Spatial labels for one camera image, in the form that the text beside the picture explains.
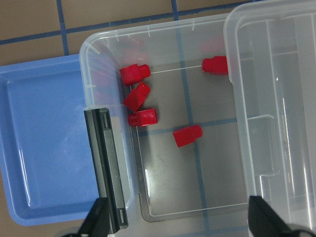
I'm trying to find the red block tilted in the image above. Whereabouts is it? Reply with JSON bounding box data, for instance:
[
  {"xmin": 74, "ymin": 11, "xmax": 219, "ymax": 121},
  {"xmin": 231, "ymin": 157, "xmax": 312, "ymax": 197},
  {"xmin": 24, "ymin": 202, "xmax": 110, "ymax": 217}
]
[{"xmin": 123, "ymin": 82, "xmax": 151, "ymax": 112}]

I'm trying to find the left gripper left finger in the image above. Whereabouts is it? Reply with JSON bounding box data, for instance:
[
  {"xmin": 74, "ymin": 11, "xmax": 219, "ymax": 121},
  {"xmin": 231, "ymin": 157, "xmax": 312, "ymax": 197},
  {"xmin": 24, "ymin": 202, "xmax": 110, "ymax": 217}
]
[{"xmin": 77, "ymin": 197, "xmax": 110, "ymax": 237}]

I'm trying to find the red block upper right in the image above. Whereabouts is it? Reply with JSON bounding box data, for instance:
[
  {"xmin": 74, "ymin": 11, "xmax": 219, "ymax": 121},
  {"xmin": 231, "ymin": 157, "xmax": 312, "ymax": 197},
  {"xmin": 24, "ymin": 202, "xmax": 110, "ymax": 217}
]
[{"xmin": 201, "ymin": 56, "xmax": 229, "ymax": 75}]

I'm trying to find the red block near latch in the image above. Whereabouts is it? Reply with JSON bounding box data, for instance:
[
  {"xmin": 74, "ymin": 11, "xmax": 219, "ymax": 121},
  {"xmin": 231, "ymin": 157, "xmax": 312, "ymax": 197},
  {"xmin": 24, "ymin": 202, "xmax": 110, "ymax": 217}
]
[{"xmin": 128, "ymin": 108, "xmax": 158, "ymax": 127}]

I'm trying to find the black box latch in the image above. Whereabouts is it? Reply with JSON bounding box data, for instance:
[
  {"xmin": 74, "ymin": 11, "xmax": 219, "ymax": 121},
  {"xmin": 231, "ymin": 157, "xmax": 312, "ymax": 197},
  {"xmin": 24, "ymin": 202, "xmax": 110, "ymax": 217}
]
[{"xmin": 84, "ymin": 108, "xmax": 128, "ymax": 234}]

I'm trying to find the clear plastic storage box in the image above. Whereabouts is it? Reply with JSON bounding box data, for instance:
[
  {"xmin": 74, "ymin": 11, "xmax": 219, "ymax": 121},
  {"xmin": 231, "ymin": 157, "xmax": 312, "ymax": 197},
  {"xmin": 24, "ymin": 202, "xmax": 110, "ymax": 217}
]
[{"xmin": 79, "ymin": 14, "xmax": 248, "ymax": 229}]

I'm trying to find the red block centre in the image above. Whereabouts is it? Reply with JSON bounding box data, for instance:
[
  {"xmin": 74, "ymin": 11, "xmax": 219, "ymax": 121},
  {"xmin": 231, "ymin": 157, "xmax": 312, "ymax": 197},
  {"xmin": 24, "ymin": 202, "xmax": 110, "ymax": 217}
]
[{"xmin": 172, "ymin": 124, "xmax": 203, "ymax": 148}]

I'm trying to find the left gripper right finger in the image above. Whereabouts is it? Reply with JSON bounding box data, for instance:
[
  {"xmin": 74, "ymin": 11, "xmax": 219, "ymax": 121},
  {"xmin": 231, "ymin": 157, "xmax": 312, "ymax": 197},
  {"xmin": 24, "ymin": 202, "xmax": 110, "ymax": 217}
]
[{"xmin": 248, "ymin": 196, "xmax": 316, "ymax": 237}]

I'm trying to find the red block upper left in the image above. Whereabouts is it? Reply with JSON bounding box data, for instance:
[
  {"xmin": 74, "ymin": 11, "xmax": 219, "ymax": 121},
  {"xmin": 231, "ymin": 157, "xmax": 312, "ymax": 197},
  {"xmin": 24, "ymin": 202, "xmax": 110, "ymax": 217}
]
[{"xmin": 119, "ymin": 64, "xmax": 151, "ymax": 86}]

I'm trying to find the blue plastic tray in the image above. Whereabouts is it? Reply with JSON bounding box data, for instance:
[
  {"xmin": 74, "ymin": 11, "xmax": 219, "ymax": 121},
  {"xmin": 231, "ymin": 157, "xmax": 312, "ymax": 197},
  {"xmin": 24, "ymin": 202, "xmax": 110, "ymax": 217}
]
[{"xmin": 0, "ymin": 55, "xmax": 99, "ymax": 226}]

